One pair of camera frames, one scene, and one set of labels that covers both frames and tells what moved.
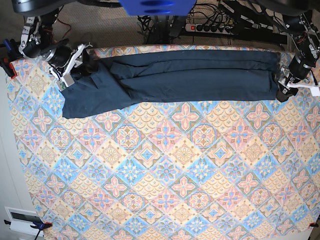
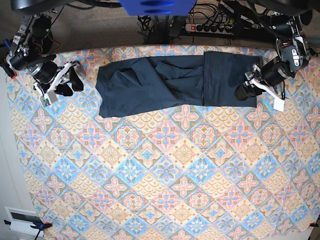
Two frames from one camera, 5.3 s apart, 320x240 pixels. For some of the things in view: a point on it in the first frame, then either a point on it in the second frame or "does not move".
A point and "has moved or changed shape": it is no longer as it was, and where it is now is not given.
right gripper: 299,68 to 275,72
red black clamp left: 8,67 does not move
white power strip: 218,29 does not move
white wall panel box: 22,219 does not move
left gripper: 62,56 to 48,74
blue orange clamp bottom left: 40,226 does not move
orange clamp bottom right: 314,224 does not move
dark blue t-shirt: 123,79 has moved or changed shape
